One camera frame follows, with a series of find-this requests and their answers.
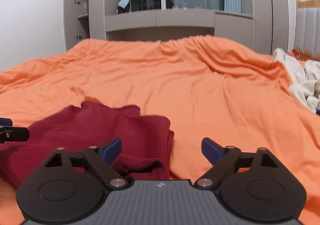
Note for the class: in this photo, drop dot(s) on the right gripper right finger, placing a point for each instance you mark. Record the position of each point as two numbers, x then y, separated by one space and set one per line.
223 160

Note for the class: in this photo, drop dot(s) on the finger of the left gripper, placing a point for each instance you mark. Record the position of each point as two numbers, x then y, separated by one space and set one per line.
13 134
5 122

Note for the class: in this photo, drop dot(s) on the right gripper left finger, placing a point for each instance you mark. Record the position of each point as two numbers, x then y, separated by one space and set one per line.
99 161

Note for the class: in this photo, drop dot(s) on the dark red long-sleeve sweater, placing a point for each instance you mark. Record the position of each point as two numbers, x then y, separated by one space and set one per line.
146 141

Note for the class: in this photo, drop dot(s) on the orange bed duvet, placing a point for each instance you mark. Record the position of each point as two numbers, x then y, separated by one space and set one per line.
206 86

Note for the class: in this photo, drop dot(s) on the cream beige garment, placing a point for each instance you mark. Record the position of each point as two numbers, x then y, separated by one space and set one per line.
304 76

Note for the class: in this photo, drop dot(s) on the grey built-in wardrobe unit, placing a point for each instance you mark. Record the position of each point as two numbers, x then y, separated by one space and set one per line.
262 25

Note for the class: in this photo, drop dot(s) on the grey padded wooden headboard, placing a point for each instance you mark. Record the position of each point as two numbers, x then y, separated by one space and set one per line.
306 42

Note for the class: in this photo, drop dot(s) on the open wardrobe door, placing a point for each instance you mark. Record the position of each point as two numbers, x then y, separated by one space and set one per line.
76 24

